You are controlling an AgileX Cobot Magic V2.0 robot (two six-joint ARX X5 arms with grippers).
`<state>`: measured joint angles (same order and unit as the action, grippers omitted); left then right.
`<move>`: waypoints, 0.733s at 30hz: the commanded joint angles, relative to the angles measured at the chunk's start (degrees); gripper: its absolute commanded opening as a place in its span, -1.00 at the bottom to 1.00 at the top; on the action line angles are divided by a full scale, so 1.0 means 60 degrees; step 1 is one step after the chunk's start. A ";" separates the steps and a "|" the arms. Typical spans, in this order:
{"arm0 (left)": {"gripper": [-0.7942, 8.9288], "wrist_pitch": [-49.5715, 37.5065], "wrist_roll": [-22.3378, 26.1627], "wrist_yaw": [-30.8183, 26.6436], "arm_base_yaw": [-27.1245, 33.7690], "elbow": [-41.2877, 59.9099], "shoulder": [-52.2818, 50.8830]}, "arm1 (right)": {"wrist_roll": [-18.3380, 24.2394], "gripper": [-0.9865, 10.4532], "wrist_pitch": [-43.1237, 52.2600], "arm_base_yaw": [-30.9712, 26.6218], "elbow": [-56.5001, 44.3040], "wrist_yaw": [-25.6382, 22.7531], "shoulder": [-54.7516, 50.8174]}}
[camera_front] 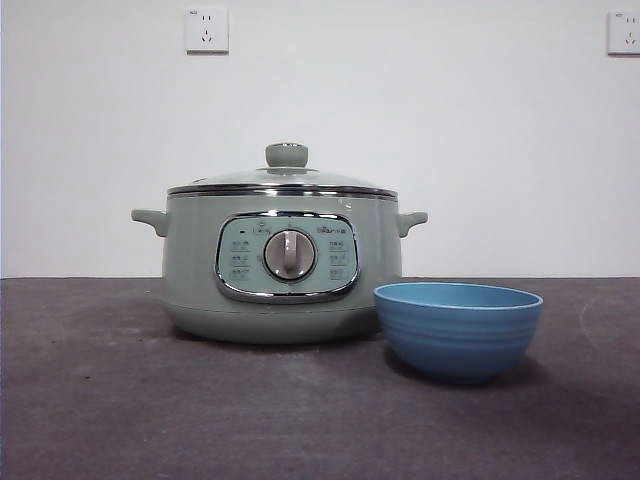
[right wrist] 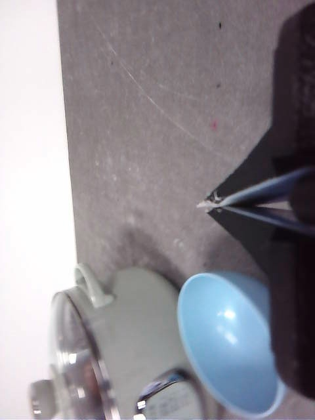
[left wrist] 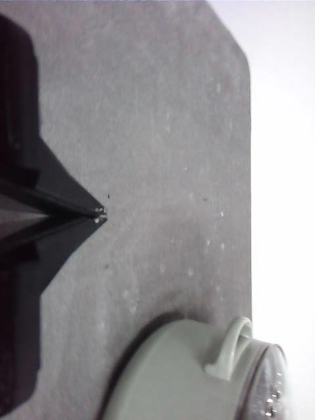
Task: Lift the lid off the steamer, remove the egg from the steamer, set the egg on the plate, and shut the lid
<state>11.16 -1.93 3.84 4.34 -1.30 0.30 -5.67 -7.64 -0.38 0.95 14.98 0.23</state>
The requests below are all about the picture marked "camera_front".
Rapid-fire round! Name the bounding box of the glass lid with green knob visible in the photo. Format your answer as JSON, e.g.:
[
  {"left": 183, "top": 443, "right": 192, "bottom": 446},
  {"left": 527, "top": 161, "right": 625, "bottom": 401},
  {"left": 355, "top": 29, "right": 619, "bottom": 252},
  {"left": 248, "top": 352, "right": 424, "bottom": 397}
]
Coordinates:
[{"left": 167, "top": 142, "right": 400, "bottom": 199}]

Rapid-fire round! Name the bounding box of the pale green electric steamer pot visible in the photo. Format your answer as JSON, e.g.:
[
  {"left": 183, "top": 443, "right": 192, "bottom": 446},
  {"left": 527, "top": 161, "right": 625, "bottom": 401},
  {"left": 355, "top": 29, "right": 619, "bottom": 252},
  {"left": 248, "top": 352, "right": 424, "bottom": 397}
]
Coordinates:
[{"left": 130, "top": 187, "right": 429, "bottom": 345}]

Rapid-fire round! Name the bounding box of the blue ribbed bowl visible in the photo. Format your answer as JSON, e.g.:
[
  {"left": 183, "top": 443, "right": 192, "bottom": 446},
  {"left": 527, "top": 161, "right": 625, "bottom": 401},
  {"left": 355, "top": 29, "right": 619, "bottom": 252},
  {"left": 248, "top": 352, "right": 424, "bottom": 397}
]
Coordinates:
[{"left": 373, "top": 281, "right": 544, "bottom": 386}]

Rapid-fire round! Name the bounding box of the white wall socket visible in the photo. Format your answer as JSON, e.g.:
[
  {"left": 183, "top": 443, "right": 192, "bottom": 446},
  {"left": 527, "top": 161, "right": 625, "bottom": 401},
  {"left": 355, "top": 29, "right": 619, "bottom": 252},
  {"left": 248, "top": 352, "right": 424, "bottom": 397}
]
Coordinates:
[
  {"left": 607, "top": 11, "right": 640, "bottom": 56},
  {"left": 185, "top": 8, "right": 231, "bottom": 55}
]

